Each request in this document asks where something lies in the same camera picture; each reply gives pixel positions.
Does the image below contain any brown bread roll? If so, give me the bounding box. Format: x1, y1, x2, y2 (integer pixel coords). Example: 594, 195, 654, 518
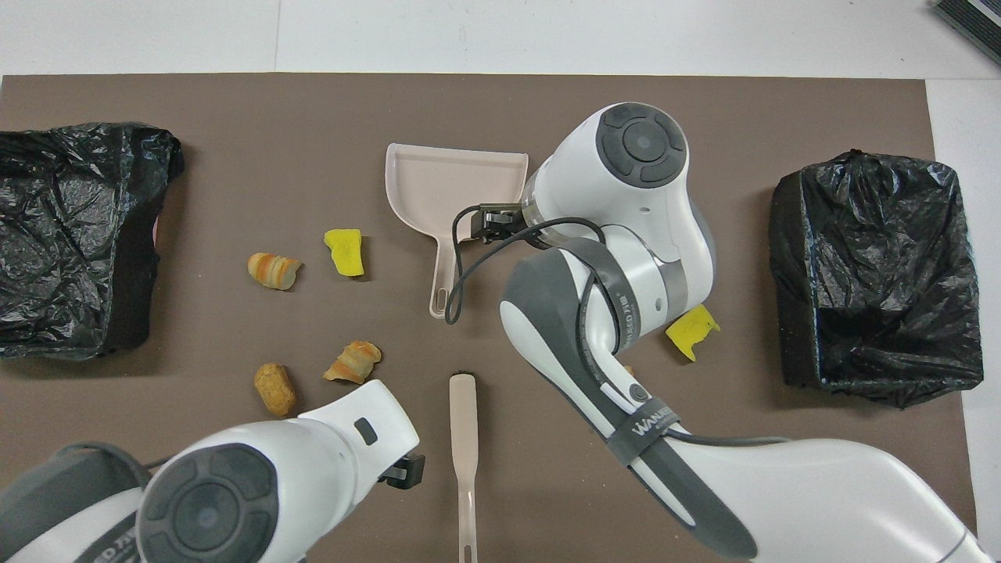
253, 363, 298, 417

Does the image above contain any beige plastic dustpan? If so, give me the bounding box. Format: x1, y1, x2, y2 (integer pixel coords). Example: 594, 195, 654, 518
385, 142, 529, 320

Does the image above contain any dark ribbed panel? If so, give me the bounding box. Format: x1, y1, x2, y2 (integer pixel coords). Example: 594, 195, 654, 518
933, 0, 1001, 66

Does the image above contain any notched yellow sponge scrap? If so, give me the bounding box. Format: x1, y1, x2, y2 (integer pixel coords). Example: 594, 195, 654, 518
666, 304, 722, 362

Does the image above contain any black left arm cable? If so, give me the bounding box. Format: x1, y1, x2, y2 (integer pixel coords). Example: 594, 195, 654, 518
43, 440, 169, 489

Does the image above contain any pale striped croissant piece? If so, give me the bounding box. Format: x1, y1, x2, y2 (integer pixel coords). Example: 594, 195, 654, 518
323, 340, 382, 385

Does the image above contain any yellow sponge with green back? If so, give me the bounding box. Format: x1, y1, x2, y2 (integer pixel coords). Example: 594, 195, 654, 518
324, 228, 365, 278

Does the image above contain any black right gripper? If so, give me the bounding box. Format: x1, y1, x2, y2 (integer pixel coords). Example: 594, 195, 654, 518
472, 202, 526, 243

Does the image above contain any beige brush with black bristles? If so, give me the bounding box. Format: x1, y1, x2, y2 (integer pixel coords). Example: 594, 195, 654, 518
449, 372, 479, 563

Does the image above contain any brown table mat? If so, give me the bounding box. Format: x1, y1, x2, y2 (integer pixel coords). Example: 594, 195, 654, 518
0, 74, 980, 563

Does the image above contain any black bag lined bin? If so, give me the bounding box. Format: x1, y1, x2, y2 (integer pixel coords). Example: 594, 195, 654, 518
768, 149, 985, 411
0, 121, 185, 362

